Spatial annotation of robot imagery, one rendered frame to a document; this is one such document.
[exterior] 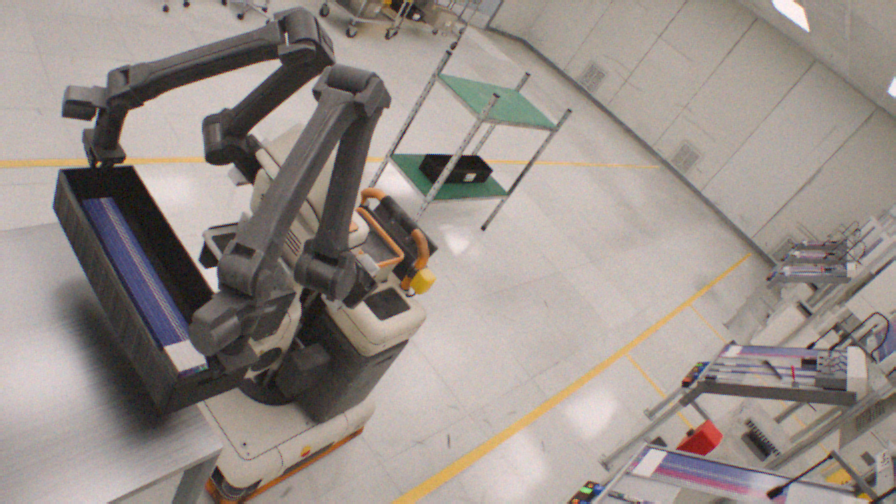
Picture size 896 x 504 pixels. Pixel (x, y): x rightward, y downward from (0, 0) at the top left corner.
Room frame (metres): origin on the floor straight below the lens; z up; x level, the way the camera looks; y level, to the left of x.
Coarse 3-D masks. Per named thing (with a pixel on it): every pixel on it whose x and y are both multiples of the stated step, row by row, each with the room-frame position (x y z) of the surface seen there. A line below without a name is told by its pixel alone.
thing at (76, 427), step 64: (0, 256) 0.60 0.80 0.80; (64, 256) 0.71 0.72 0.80; (0, 320) 0.49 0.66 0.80; (64, 320) 0.59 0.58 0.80; (0, 384) 0.40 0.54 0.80; (64, 384) 0.48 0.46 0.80; (128, 384) 0.57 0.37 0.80; (0, 448) 0.32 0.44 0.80; (64, 448) 0.39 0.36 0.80; (128, 448) 0.47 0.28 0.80; (192, 448) 0.55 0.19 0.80
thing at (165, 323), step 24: (96, 216) 0.74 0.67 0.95; (120, 216) 0.79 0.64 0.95; (120, 240) 0.73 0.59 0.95; (120, 264) 0.68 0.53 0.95; (144, 264) 0.72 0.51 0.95; (144, 288) 0.68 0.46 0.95; (144, 312) 0.63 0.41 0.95; (168, 312) 0.67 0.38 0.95; (168, 336) 0.62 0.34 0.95; (168, 360) 0.59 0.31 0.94; (192, 360) 0.61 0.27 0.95
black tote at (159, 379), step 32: (64, 192) 0.70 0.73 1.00; (96, 192) 0.80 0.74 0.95; (128, 192) 0.86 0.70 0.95; (64, 224) 0.69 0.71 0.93; (128, 224) 0.81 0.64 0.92; (160, 224) 0.81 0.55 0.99; (96, 256) 0.63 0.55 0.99; (160, 256) 0.79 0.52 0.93; (96, 288) 0.62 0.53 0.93; (192, 288) 0.74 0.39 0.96; (128, 320) 0.57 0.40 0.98; (128, 352) 0.56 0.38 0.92; (160, 352) 0.54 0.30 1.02; (160, 384) 0.52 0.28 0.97; (192, 384) 0.55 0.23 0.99; (224, 384) 0.62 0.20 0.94
